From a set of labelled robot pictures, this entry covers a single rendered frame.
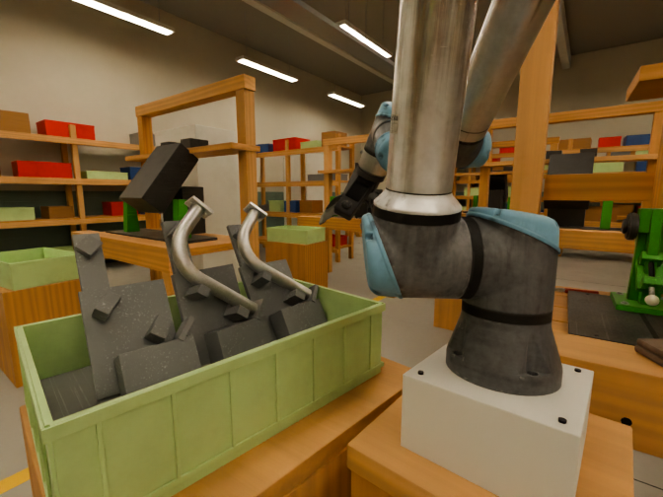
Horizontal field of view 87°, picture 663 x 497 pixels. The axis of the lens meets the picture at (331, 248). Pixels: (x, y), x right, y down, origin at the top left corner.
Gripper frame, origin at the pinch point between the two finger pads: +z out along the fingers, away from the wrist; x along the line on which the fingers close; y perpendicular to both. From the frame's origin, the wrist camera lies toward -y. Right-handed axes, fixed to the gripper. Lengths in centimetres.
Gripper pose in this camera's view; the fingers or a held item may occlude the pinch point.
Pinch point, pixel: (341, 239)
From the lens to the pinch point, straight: 92.9
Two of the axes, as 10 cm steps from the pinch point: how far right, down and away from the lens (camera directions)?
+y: 4.4, -4.1, 8.0
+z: -3.0, 7.7, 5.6
